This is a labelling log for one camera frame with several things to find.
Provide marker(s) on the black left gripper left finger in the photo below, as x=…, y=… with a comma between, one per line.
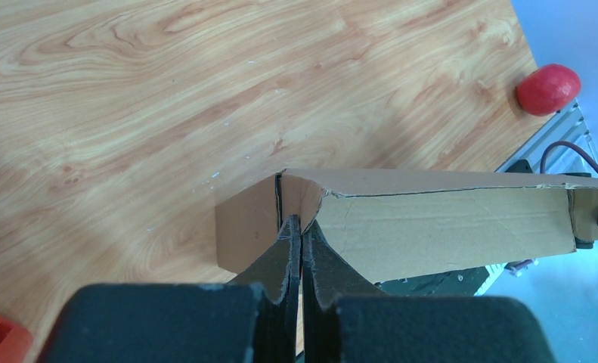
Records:
x=252, y=318

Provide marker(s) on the red apple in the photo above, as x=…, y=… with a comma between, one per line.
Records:
x=548, y=89

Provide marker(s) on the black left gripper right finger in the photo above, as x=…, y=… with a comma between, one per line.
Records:
x=348, y=319

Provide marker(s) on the aluminium front rail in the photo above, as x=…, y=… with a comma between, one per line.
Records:
x=563, y=145

